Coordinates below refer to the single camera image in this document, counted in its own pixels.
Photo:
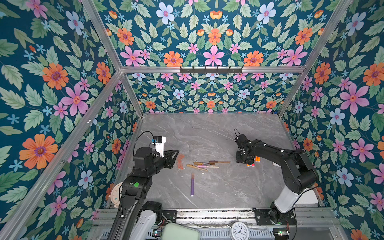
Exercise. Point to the dark brown marker pen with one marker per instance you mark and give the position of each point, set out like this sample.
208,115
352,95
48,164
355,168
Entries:
219,162

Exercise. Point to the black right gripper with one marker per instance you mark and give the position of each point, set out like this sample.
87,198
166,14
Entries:
250,161

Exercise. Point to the white analog clock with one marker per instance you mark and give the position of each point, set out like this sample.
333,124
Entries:
239,231

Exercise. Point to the purple marker pen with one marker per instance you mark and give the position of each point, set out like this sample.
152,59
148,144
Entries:
192,192

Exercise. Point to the beige round alarm clock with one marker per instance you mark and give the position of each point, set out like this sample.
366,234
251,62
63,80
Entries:
115,194

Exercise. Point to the pale green box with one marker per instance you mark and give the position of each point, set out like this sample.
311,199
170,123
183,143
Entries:
178,232

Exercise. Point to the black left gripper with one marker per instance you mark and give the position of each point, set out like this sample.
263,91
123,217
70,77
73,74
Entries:
169,158

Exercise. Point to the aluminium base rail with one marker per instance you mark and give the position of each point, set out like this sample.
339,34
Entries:
300,216

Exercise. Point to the black hook rail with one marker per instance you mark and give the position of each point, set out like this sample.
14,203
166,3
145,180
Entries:
210,70

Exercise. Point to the white flat box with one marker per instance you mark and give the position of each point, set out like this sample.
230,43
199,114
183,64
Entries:
308,198

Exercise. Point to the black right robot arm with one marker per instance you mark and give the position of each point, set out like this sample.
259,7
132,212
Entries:
296,169

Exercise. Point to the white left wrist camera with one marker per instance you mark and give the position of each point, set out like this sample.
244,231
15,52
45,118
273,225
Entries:
159,142

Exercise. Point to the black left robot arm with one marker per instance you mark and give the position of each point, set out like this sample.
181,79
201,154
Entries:
147,163

